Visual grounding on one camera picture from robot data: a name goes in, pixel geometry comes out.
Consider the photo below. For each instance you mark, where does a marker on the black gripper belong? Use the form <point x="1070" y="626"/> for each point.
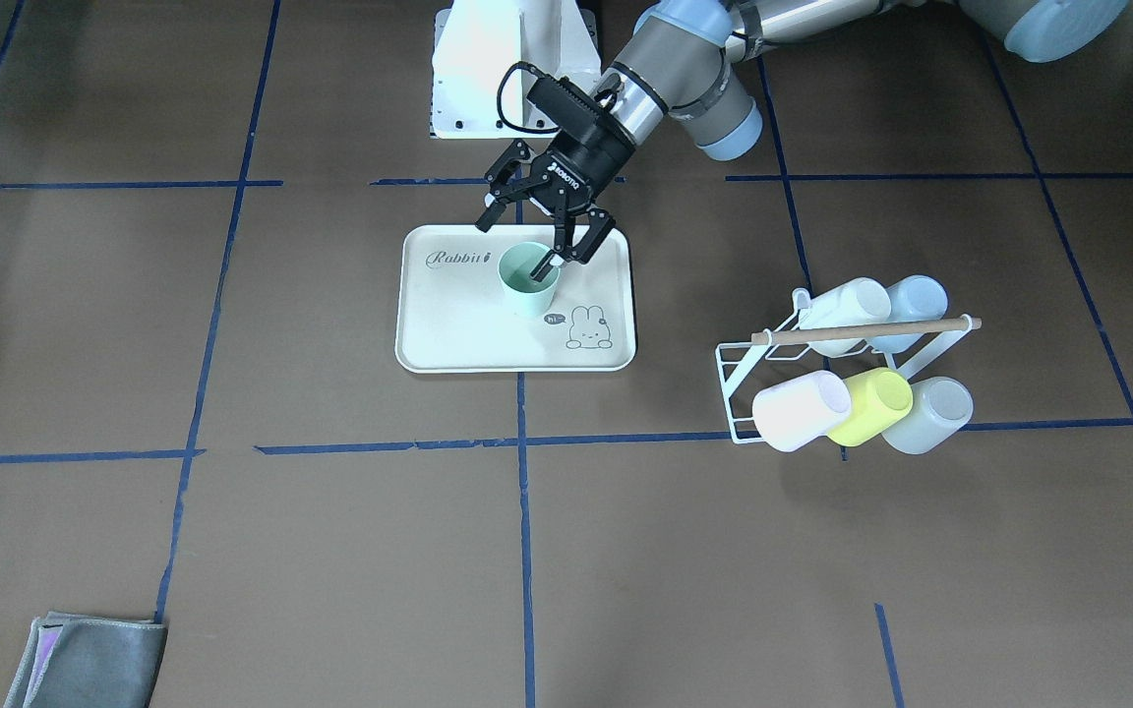
<point x="588" y="157"/>

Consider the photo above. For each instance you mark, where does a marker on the green cup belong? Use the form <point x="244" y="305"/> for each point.
<point x="529" y="285"/>

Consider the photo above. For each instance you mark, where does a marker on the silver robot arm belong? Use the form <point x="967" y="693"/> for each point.
<point x="679" y="66"/>

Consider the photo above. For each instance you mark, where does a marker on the cream rabbit serving tray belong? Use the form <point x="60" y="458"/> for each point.
<point x="458" y="313"/>

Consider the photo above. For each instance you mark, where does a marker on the pink cup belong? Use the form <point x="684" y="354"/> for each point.
<point x="792" y="413"/>

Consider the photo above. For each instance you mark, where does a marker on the cream white cup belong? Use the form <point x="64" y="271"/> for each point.
<point x="861" y="301"/>

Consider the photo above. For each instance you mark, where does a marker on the light blue cup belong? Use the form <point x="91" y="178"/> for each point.
<point x="913" y="299"/>

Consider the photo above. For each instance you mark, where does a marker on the yellow cup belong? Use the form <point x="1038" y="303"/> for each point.
<point x="879" y="398"/>

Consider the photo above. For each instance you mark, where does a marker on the grey cup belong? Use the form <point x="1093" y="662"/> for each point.
<point x="941" y="407"/>

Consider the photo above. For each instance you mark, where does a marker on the folded grey cloth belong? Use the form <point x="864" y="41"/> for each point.
<point x="74" y="660"/>

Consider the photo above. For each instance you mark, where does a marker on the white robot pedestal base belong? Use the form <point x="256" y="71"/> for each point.
<point x="477" y="41"/>

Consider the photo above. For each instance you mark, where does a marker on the white wire cup rack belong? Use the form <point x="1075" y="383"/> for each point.
<point x="782" y="352"/>

